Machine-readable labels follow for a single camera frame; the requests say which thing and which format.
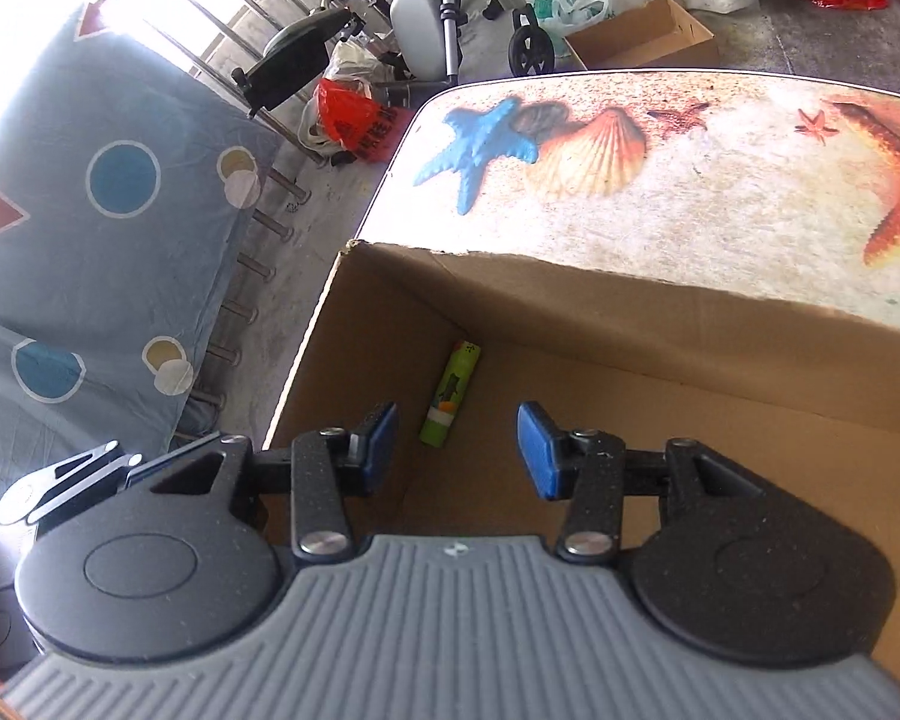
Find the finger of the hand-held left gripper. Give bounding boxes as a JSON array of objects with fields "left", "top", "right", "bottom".
[{"left": 0, "top": 431, "right": 230, "bottom": 527}]

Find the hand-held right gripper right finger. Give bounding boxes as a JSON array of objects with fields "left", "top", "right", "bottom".
[{"left": 516, "top": 401, "right": 766, "bottom": 565}]

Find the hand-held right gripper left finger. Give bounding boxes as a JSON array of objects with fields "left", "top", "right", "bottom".
[{"left": 150, "top": 401, "right": 400, "bottom": 565}]

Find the green lip balm tube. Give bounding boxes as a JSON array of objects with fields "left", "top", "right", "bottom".
[{"left": 418, "top": 340, "right": 482, "bottom": 447}]

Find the large brown cardboard box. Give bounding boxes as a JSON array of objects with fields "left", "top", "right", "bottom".
[{"left": 262, "top": 238, "right": 900, "bottom": 691}]

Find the blue blanket with circles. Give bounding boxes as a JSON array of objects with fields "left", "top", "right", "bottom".
[{"left": 0, "top": 11, "right": 286, "bottom": 512}]

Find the crumpled red plastic bag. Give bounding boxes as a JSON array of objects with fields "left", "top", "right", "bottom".
[{"left": 313, "top": 79, "right": 415, "bottom": 164}]

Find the folding wheelchair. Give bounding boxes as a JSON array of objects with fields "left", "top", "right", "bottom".
[{"left": 229, "top": 0, "right": 592, "bottom": 121}]

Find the shallow cardboard tray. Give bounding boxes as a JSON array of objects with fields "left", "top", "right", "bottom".
[{"left": 562, "top": 0, "right": 721, "bottom": 74}]

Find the white and green plastic bag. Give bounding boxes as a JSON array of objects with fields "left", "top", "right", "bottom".
[{"left": 525, "top": 0, "right": 616, "bottom": 36}]

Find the metal bed rail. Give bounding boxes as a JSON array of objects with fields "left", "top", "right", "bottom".
[{"left": 109, "top": 0, "right": 308, "bottom": 445}]

